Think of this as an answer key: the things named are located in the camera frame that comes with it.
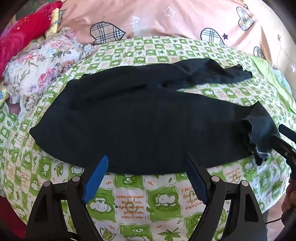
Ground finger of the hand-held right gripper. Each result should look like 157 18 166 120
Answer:
270 134 296 164
278 124 296 141

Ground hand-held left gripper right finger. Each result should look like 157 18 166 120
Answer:
186 153 269 241

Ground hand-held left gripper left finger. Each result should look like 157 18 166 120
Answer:
25 155 109 241

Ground black pants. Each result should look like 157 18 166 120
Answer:
30 58 281 175

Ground person's right hand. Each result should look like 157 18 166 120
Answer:
282 179 296 212

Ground green checked bed sheet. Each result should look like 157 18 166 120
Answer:
0 37 294 241

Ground light green cloth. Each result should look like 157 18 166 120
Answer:
250 56 296 112

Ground dark red cloth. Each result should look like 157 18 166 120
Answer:
0 194 29 240

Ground floral ruffled cloth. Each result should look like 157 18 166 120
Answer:
3 27 97 121

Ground pink quilt with plaid hearts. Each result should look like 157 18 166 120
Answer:
58 0 278 63

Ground yellow floral cloth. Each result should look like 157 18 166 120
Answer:
44 8 65 40

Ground red blanket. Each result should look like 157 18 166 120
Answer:
0 0 63 80

